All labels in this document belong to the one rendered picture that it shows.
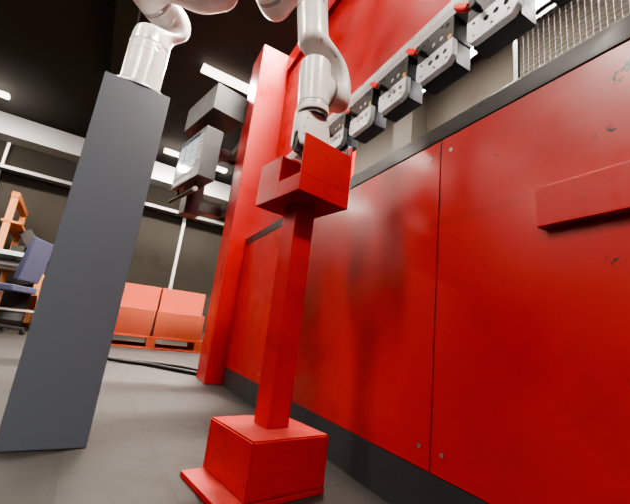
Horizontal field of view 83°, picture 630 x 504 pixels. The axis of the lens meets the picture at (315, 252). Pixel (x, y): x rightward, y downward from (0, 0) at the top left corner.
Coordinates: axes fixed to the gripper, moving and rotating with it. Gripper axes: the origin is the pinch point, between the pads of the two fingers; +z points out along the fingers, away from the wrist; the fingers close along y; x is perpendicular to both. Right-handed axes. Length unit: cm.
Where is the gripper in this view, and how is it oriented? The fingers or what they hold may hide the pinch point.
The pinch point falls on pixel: (309, 171)
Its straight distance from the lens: 94.0
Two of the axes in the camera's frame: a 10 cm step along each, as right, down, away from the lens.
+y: -7.7, -1.5, -6.2
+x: 6.4, -1.1, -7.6
